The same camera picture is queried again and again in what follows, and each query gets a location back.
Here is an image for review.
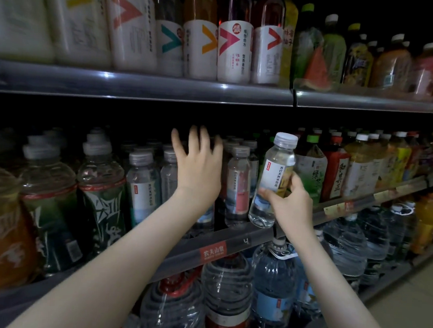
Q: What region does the dark grey store shelving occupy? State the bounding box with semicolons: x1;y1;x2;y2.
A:
0;0;433;328

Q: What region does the watermelon slice shelf decoration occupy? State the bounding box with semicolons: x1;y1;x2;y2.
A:
301;45;337;93

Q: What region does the red price tag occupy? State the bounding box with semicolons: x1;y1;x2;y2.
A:
200;239;230;265

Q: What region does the person's left forearm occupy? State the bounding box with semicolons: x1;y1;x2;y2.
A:
5;184;212;328

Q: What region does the yellow label soda water bottle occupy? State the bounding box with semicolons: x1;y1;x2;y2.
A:
247;130;300;231

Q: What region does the row of large water jugs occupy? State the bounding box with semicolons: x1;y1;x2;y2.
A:
121;175;433;328

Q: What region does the person's right forearm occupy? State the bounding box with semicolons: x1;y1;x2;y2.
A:
284;227;406;328

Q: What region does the person's right hand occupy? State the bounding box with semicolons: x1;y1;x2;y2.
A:
256;172;318;244

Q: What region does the person's left hand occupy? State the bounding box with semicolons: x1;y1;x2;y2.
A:
166;123;227;215

